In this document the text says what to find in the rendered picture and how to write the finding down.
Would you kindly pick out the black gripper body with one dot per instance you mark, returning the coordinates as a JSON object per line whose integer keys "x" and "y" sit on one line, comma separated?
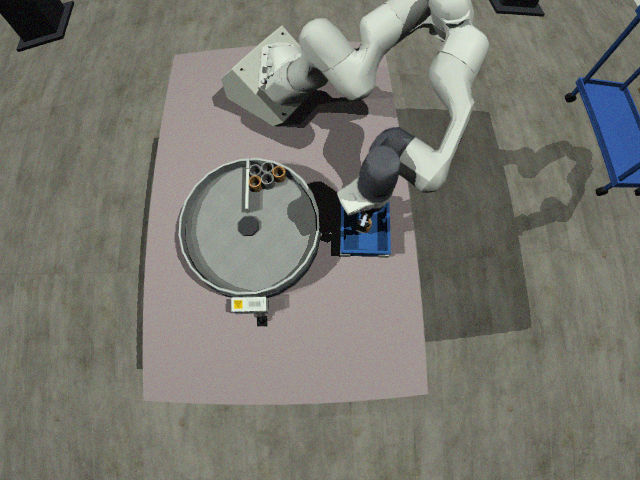
{"x": 370, "y": 211}

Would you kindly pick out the blue crate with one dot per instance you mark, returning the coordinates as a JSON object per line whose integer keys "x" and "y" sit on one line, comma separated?
{"x": 372, "y": 243}

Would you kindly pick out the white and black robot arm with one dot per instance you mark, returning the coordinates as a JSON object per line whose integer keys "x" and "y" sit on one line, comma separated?
{"x": 353, "y": 74}

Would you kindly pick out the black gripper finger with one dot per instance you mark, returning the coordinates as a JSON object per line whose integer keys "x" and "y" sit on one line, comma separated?
{"x": 362, "y": 224}

